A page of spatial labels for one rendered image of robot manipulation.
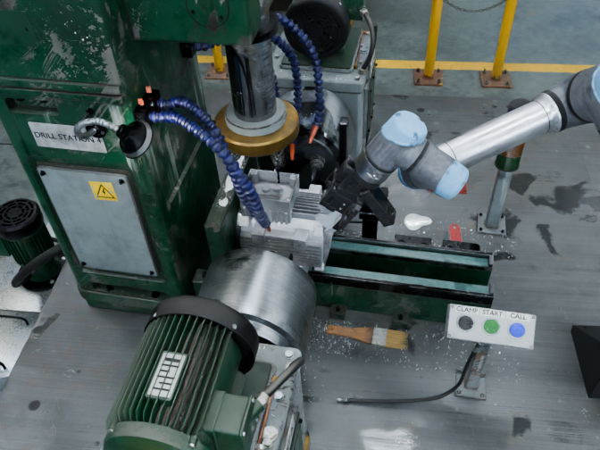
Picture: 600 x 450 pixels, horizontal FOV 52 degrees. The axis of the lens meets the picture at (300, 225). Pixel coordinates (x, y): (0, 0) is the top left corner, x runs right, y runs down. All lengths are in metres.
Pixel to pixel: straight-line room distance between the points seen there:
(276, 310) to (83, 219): 0.50
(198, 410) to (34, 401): 0.80
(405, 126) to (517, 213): 0.83
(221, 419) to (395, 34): 3.73
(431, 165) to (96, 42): 0.64
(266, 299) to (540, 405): 0.70
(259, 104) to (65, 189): 0.46
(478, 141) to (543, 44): 3.10
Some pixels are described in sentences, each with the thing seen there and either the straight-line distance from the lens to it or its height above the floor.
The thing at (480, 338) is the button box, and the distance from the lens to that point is 1.31.
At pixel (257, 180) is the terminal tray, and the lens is 1.49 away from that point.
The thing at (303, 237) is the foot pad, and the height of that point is 1.07.
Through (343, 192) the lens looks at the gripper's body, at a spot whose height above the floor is 1.23.
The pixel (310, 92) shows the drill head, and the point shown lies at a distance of 1.70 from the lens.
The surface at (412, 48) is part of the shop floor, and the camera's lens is 4.25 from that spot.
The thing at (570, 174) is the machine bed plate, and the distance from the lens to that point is 2.11.
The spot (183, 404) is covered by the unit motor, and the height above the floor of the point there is 1.34.
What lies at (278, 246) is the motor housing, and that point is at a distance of 1.45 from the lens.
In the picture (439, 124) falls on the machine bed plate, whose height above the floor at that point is 0.80.
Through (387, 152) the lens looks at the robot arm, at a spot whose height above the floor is 1.35.
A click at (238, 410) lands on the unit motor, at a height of 1.31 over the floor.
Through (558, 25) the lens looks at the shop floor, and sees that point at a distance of 4.70.
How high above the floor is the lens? 2.11
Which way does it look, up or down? 46 degrees down
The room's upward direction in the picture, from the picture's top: 3 degrees counter-clockwise
